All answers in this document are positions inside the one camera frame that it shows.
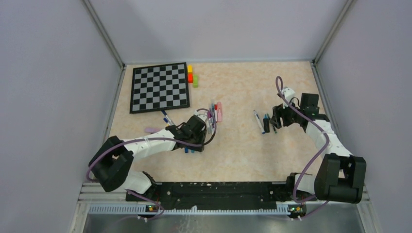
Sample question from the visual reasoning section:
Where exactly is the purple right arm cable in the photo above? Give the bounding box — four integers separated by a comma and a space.
275, 76, 330, 221

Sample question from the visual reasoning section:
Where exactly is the green transparent pen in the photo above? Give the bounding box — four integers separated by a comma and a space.
266, 114, 277, 133

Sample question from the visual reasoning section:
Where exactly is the orange toy block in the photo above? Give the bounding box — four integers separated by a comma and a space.
188, 72, 193, 83

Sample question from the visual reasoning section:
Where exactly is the pink marker on left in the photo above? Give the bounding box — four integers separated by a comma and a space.
144, 128, 161, 134

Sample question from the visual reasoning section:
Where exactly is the green toy block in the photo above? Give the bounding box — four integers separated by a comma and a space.
192, 74, 199, 88

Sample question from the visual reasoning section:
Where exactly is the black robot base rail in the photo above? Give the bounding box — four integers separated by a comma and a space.
126, 182, 318, 211

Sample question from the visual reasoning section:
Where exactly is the black and grey chessboard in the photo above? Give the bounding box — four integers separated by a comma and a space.
129, 62, 190, 114

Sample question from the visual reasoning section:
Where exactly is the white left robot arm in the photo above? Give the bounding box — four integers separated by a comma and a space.
88, 115, 207, 201

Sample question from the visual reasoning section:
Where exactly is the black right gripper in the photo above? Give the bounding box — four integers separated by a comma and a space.
270, 98, 304, 129

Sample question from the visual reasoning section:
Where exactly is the black blue highlighter marker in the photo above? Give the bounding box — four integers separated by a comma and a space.
263, 114, 270, 133

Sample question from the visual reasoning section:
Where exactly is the grey slotted cable duct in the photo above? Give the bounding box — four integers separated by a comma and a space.
89, 203, 290, 215

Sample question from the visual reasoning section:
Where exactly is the red capped white pen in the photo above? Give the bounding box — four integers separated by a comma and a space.
214, 104, 218, 122

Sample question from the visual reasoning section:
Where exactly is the dark blue pen near board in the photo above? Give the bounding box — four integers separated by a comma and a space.
161, 110, 174, 125

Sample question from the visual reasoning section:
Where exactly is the blue capped pen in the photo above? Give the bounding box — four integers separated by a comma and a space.
210, 103, 215, 119

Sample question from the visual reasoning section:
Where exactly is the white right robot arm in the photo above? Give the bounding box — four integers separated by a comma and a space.
270, 93, 367, 203

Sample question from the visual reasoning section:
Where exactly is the purple white pen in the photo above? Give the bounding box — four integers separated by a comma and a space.
207, 111, 214, 134

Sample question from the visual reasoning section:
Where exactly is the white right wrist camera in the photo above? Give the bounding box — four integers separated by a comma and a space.
280, 87, 295, 108

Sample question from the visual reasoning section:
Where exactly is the pink highlighter marker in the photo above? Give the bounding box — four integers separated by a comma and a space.
217, 102, 223, 122

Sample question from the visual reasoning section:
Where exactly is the white pen blue cap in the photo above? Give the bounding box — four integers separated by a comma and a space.
253, 110, 265, 134

